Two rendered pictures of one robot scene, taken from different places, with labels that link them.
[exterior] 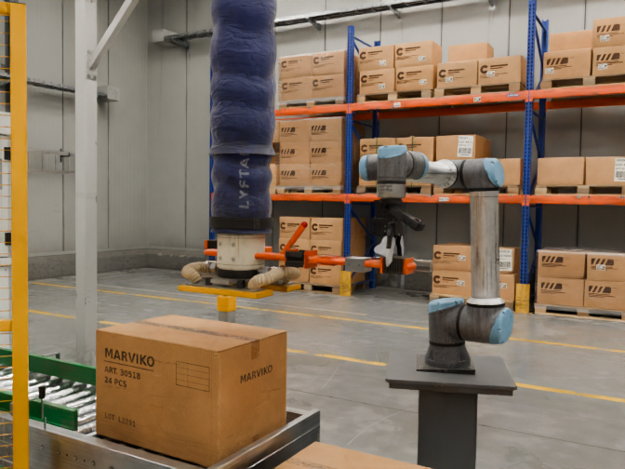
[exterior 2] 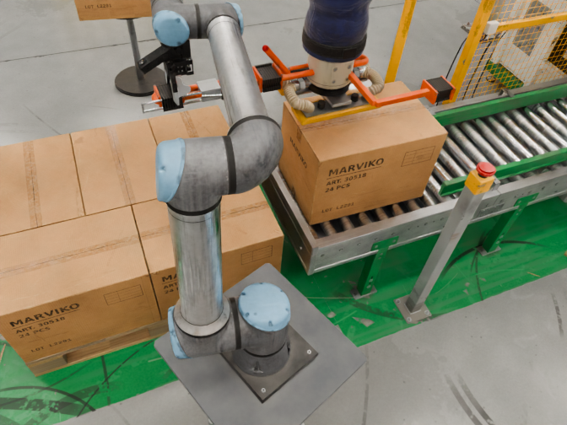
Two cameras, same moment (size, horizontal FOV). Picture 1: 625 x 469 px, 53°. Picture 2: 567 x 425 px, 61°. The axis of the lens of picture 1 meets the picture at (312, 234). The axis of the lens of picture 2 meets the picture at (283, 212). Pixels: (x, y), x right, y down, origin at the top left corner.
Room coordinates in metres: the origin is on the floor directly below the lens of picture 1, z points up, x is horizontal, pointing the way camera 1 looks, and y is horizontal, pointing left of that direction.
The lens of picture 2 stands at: (3.03, -1.12, 2.22)
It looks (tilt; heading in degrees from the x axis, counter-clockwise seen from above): 49 degrees down; 124
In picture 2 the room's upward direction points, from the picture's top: 5 degrees clockwise
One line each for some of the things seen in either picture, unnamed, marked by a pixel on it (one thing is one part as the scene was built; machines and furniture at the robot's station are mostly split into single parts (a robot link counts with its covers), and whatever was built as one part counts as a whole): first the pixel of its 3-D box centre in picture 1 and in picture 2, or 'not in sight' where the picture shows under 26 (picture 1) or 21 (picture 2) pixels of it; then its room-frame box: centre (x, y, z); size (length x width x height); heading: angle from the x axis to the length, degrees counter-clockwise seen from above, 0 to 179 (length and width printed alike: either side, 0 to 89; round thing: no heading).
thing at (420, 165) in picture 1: (407, 165); (174, 21); (2.07, -0.31, 1.56); 0.12 x 0.12 x 0.09; 51
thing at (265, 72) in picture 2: (300, 258); (267, 77); (2.12, 0.04, 1.24); 0.10 x 0.08 x 0.06; 151
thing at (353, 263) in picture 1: (358, 263); (208, 89); (2.02, -0.15, 1.24); 0.07 x 0.07 x 0.04; 61
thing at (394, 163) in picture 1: (392, 164); not in sight; (1.98, -0.25, 1.56); 0.10 x 0.09 x 0.12; 141
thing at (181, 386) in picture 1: (192, 381); (356, 151); (2.34, 0.45, 0.75); 0.60 x 0.40 x 0.40; 59
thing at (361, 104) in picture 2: (255, 280); (337, 103); (2.33, 0.21, 1.14); 0.34 x 0.10 x 0.05; 61
